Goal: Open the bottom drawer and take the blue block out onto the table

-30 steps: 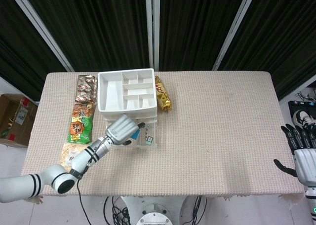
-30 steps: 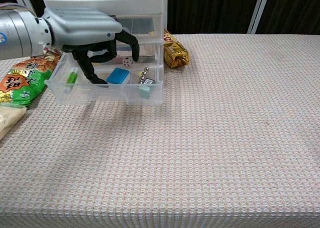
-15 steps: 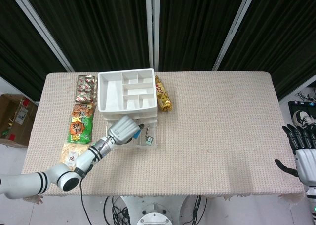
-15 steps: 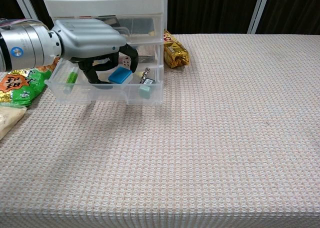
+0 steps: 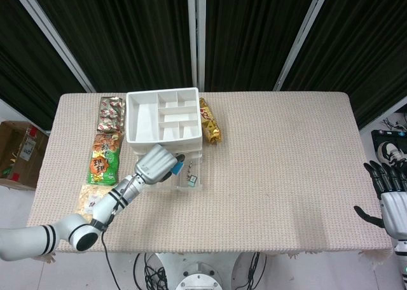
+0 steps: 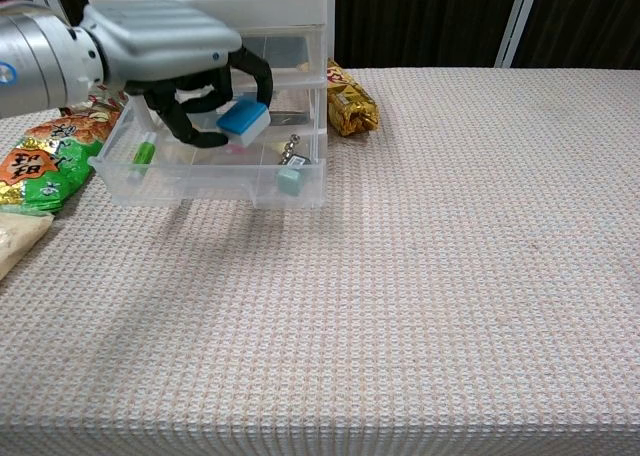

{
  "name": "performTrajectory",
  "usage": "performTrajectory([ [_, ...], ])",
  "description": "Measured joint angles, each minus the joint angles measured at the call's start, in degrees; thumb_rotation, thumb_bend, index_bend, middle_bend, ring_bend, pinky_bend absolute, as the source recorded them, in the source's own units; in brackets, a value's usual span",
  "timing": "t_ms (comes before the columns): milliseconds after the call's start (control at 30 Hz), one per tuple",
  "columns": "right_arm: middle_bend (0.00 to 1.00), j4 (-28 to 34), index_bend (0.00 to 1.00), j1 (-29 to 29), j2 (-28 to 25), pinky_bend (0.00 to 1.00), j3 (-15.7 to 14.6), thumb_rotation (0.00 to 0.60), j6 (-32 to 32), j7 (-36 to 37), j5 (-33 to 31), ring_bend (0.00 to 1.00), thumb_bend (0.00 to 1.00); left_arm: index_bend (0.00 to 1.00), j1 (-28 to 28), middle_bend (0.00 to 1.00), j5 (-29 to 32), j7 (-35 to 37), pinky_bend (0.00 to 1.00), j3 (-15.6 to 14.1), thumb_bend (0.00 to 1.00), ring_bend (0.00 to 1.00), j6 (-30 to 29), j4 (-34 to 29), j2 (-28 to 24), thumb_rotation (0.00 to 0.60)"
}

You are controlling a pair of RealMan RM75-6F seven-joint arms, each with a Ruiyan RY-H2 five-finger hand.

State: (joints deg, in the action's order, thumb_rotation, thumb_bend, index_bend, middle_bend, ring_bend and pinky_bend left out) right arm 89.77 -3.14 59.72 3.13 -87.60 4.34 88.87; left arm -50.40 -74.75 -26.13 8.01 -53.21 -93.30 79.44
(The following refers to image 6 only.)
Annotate blue white eraser block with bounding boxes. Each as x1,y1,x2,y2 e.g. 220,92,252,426
215,99,273,147

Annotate black pleated curtain panel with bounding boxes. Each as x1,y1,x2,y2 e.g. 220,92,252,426
331,0,522,70
512,0,640,70

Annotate clear bag of pale chips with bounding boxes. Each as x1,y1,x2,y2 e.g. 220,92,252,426
0,210,56,283

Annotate green orange snack bag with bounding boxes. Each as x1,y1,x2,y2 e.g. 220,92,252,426
0,100,124,215

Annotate white divided trays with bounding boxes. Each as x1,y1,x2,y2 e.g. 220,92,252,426
85,0,331,130

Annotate green white marker tube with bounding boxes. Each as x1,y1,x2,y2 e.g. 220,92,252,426
128,131,158,183

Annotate beige waffle tablecloth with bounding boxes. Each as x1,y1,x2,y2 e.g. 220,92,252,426
0,67,640,456

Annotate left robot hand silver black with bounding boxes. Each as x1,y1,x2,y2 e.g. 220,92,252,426
74,0,275,150

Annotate gold snack bag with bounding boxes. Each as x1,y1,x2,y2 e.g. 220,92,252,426
326,59,382,138

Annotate mint green tile keychain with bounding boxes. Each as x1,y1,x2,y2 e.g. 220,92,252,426
275,134,307,198

